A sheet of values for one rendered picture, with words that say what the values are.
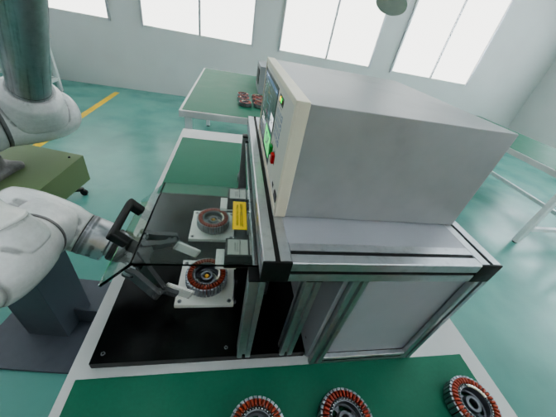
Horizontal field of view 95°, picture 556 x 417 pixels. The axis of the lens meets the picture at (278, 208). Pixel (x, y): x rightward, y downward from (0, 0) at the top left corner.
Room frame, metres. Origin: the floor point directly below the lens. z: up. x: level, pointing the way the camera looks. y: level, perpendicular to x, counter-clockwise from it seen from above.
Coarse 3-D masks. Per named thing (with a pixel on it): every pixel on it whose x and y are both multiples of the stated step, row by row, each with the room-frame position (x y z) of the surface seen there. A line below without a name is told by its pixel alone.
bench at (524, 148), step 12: (516, 132) 3.68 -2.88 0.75; (516, 144) 3.03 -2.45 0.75; (528, 144) 3.14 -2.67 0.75; (540, 144) 3.28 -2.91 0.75; (516, 156) 2.69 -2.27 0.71; (528, 156) 2.62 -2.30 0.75; (540, 156) 2.71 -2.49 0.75; (552, 156) 2.80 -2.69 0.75; (540, 168) 2.44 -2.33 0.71; (552, 168) 2.38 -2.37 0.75; (504, 180) 3.39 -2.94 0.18; (540, 204) 2.87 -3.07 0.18; (552, 204) 2.19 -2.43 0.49; (540, 216) 2.19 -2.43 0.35; (528, 228) 2.19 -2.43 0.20; (540, 228) 2.24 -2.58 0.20; (552, 228) 2.29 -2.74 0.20; (516, 240) 2.19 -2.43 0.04
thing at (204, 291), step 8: (192, 272) 0.44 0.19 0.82; (200, 272) 0.46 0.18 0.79; (208, 272) 0.45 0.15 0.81; (216, 272) 0.47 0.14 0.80; (224, 272) 0.46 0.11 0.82; (192, 280) 0.41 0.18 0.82; (200, 280) 0.43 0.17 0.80; (208, 280) 0.43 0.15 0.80; (216, 280) 0.43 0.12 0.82; (224, 280) 0.43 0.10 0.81; (192, 288) 0.39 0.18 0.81; (200, 288) 0.39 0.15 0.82; (208, 288) 0.40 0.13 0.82; (216, 288) 0.40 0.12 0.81; (200, 296) 0.39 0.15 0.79; (208, 296) 0.39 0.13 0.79
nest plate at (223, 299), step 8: (184, 272) 0.46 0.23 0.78; (232, 272) 0.49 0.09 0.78; (184, 280) 0.43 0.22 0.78; (232, 280) 0.46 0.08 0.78; (224, 288) 0.43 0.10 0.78; (232, 288) 0.44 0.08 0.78; (176, 296) 0.38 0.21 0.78; (192, 296) 0.39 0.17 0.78; (216, 296) 0.40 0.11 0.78; (224, 296) 0.41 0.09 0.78; (176, 304) 0.36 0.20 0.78; (184, 304) 0.36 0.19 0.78; (192, 304) 0.36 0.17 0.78; (200, 304) 0.37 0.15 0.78; (208, 304) 0.37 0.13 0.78; (216, 304) 0.38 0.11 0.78; (224, 304) 0.38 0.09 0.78; (232, 304) 0.39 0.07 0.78
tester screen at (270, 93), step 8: (272, 80) 0.64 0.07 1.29; (272, 88) 0.62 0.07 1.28; (264, 96) 0.76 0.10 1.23; (272, 96) 0.60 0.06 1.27; (264, 104) 0.73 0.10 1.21; (272, 104) 0.59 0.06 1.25; (264, 112) 0.71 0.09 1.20; (272, 112) 0.57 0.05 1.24; (264, 128) 0.67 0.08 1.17; (264, 136) 0.65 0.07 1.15; (264, 144) 0.63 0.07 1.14
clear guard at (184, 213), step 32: (160, 192) 0.44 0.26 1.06; (192, 192) 0.46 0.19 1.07; (224, 192) 0.49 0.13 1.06; (160, 224) 0.34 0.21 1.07; (192, 224) 0.36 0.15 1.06; (224, 224) 0.38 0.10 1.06; (128, 256) 0.26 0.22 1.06; (160, 256) 0.27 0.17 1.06; (192, 256) 0.28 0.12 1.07; (224, 256) 0.30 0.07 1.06; (256, 256) 0.31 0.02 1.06
